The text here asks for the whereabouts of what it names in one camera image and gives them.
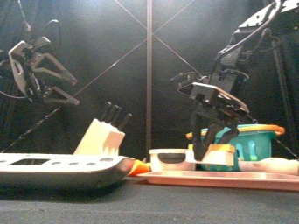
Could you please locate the toy egg sushi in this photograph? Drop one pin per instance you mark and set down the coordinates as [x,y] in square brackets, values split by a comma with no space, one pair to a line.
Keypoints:
[217,155]

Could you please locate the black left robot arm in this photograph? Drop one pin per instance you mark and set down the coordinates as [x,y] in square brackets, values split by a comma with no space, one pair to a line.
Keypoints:
[4,76]

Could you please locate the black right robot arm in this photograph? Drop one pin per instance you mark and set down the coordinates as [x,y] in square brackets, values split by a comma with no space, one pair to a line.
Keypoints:
[252,38]

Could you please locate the teal pot with orange rim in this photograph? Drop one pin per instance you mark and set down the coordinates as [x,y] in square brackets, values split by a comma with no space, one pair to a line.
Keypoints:
[252,144]

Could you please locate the white cup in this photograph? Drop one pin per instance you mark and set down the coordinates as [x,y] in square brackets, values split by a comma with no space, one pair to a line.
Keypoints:
[171,159]

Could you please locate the pink plastic tray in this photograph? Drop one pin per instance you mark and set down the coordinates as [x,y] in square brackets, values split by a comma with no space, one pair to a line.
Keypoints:
[221,178]

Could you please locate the white toy food piece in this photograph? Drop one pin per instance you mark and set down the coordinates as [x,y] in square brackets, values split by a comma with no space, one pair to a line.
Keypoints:
[272,165]

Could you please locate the cream toy knife block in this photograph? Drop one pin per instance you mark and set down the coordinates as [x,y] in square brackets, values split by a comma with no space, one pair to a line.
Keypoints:
[98,140]

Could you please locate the orange toy food piece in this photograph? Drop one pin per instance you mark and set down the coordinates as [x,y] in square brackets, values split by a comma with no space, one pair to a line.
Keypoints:
[138,168]

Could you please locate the grey toy appliance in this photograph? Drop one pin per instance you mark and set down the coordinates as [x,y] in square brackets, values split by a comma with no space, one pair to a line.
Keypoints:
[57,169]

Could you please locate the left wrist camera grey mount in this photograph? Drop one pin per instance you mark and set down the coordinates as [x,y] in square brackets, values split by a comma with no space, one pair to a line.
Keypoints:
[16,65]

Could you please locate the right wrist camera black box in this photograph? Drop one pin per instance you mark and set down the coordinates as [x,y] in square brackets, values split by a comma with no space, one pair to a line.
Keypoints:
[187,83]

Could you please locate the slanted metal frame strut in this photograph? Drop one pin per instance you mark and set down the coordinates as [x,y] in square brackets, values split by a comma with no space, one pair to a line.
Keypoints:
[283,96]

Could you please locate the vertical metal frame post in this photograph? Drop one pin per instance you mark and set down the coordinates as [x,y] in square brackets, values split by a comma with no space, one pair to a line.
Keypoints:
[148,78]

